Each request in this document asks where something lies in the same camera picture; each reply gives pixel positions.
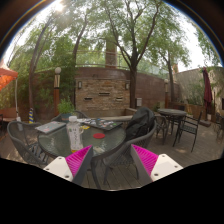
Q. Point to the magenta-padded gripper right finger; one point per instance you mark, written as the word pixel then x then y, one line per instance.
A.
pixel 146 160

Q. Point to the dark-trunked tall tree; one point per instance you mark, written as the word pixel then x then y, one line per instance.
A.
pixel 133 83

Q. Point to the black laptop with stickers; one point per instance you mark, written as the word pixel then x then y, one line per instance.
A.
pixel 103 124

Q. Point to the orange canopy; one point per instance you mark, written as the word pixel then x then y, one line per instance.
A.
pixel 6 76

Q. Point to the flat round red coaster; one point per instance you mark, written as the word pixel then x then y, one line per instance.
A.
pixel 99 135

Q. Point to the folded maroon patio umbrella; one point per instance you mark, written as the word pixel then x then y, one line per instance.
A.
pixel 207 90

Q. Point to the globe-topped lamp post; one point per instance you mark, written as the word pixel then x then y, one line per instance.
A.
pixel 57 86

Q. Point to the black metal patio chair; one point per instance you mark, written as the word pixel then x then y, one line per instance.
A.
pixel 188 128

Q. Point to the blue yellow striped bollard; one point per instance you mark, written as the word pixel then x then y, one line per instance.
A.
pixel 31 116

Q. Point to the green plant in teal pot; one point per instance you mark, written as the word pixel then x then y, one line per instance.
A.
pixel 66 106

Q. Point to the black backpack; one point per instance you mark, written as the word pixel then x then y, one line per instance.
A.
pixel 140 123

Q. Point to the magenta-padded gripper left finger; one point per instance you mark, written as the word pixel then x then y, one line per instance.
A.
pixel 77 160

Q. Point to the clear white-capped drink bottle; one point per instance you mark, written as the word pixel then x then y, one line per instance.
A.
pixel 75 135

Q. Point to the dark round patio table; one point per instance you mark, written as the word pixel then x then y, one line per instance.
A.
pixel 171 112

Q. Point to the silver laptop with stickers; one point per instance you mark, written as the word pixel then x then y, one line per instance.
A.
pixel 50 127

